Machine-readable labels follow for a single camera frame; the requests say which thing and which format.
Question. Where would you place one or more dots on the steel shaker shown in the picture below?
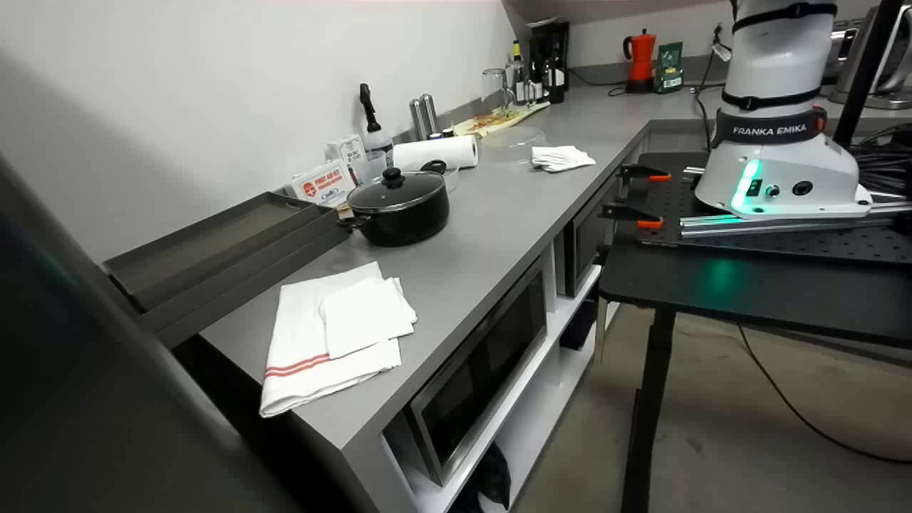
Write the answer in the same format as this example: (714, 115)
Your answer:
(418, 117)
(431, 115)

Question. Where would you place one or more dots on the red moka pot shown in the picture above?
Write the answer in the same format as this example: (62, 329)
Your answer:
(642, 58)

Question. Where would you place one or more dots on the small white carton box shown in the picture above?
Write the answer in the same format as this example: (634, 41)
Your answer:
(342, 152)

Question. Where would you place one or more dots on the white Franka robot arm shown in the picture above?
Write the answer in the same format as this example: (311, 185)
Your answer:
(770, 58)

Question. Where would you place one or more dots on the black perforated robot table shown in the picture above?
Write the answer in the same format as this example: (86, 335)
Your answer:
(760, 285)

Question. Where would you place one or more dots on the dark steel refrigerator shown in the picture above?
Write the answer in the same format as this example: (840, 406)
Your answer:
(94, 400)

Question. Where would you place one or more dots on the white towel with red stripe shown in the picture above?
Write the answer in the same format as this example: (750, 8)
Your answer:
(324, 343)

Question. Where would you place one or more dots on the dark grey tray box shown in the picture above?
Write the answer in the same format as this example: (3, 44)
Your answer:
(218, 251)

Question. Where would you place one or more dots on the white shelf cabinet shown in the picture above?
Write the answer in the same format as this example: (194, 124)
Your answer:
(530, 416)

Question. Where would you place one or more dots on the spray bottle with black trigger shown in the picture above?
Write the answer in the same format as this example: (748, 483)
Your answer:
(378, 147)

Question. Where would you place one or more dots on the glass lid with black knob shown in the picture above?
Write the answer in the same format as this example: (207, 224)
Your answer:
(394, 192)

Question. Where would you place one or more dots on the aluminium rail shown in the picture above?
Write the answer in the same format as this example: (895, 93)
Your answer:
(788, 224)

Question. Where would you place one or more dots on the black coffee machine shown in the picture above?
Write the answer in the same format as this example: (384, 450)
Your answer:
(547, 58)

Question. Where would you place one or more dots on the tan flat board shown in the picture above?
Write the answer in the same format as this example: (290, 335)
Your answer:
(503, 117)

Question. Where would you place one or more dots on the white paper towel roll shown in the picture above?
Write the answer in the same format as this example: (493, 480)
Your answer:
(431, 154)

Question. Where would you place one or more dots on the black pole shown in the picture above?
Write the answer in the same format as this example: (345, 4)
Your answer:
(871, 65)

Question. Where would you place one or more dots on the green box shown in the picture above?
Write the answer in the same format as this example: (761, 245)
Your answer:
(670, 65)

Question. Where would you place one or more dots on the black cooking pot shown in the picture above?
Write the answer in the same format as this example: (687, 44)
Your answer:
(404, 229)

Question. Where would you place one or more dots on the white towel with blue stripes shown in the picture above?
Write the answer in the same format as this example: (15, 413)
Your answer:
(560, 158)

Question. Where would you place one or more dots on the red and white box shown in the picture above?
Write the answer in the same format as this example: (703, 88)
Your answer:
(324, 182)

